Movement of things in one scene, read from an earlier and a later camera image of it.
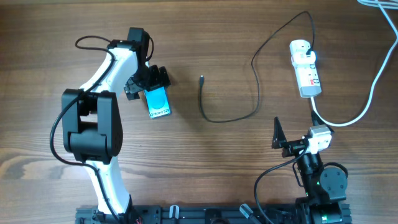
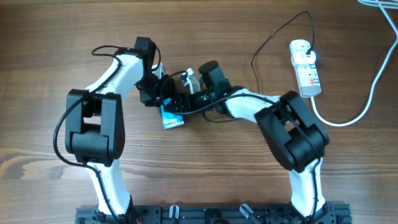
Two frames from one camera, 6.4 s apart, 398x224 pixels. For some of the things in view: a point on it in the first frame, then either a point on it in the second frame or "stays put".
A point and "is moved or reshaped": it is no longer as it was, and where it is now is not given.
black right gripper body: x=293 y=148 -> x=201 y=99
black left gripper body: x=148 y=78 stays put
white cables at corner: x=382 y=4 stays put
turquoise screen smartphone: x=157 y=102 is moved or reshaped
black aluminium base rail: x=212 y=214 stays put
